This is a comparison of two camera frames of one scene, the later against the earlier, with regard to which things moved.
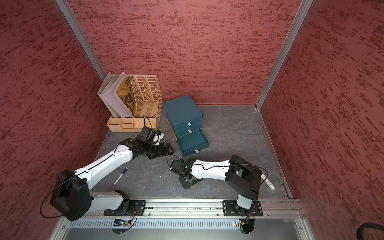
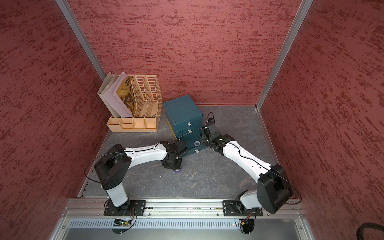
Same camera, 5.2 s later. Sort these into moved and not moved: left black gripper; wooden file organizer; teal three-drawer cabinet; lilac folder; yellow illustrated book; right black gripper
Moved: right black gripper; left black gripper
Not moved: teal three-drawer cabinet; yellow illustrated book; lilac folder; wooden file organizer
